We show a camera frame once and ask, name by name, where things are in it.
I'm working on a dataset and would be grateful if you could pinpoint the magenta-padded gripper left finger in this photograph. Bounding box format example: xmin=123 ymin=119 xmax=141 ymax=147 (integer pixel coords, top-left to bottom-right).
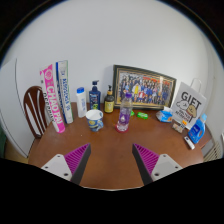
xmin=41 ymin=143 xmax=92 ymax=186

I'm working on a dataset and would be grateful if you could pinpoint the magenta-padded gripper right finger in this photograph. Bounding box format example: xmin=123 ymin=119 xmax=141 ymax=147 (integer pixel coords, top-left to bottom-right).
xmin=132 ymin=143 xmax=183 ymax=186

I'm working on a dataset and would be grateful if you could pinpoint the clear purple-capped water bottle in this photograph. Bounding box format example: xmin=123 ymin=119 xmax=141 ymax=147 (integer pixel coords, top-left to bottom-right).
xmin=116 ymin=92 xmax=133 ymax=134

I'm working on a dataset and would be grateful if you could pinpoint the white remote control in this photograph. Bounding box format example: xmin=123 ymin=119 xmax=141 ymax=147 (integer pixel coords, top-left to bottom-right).
xmin=183 ymin=135 xmax=196 ymax=150

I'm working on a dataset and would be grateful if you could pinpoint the blue detergent bottle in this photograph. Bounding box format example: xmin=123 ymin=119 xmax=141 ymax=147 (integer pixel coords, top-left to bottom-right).
xmin=187 ymin=113 xmax=208 ymax=145

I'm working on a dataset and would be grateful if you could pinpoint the blue tissue pack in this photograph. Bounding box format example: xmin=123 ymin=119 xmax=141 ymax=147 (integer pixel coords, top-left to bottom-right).
xmin=155 ymin=106 xmax=174 ymax=123

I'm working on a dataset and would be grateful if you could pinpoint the white radiator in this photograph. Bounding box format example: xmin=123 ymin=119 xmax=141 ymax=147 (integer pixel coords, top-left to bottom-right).
xmin=203 ymin=141 xmax=223 ymax=161

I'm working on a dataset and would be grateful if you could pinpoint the brown wooden chair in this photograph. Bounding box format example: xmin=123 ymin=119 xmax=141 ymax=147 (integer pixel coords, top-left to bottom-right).
xmin=22 ymin=85 xmax=49 ymax=139

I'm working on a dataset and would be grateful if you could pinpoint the blue swirl-print mug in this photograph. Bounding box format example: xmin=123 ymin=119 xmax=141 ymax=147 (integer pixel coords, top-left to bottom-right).
xmin=85 ymin=109 xmax=105 ymax=133

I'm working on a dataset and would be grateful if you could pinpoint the flat round red coaster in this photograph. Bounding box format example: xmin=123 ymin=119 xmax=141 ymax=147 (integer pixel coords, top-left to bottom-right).
xmin=115 ymin=123 xmax=130 ymax=134

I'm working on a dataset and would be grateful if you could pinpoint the pink printed tube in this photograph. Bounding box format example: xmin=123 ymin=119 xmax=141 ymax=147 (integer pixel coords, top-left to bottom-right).
xmin=39 ymin=63 xmax=66 ymax=134

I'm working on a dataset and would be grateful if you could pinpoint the white bottle with blue cap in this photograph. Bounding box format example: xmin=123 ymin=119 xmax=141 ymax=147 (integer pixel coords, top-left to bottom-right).
xmin=75 ymin=86 xmax=88 ymax=119

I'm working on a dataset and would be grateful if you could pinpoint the white paper gift bag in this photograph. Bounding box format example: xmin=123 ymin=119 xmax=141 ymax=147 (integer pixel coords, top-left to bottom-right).
xmin=171 ymin=78 xmax=208 ymax=130

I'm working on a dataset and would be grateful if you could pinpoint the white and green tube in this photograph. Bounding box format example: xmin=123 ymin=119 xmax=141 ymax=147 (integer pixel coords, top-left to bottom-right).
xmin=55 ymin=59 xmax=74 ymax=125

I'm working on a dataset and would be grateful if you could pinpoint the dark blue pump bottle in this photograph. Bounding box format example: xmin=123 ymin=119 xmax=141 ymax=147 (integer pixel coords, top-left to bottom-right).
xmin=88 ymin=79 xmax=102 ymax=111

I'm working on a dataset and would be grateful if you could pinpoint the framed group picture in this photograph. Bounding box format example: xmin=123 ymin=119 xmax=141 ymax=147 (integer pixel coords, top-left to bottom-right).
xmin=111 ymin=64 xmax=178 ymax=111

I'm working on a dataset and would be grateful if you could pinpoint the amber pump bottle yellow label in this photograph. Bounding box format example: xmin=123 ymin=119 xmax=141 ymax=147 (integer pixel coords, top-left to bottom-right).
xmin=103 ymin=84 xmax=115 ymax=114

